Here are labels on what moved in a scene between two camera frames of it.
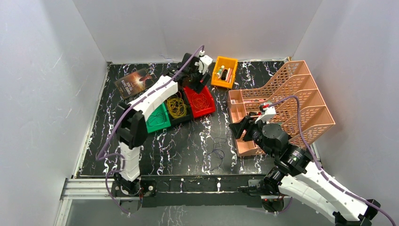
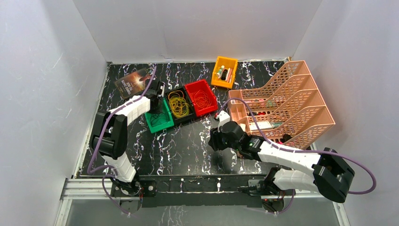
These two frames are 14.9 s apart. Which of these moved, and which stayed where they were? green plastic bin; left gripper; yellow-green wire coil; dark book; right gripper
Moved: right gripper; left gripper
Stayed: yellow-green wire coil; green plastic bin; dark book
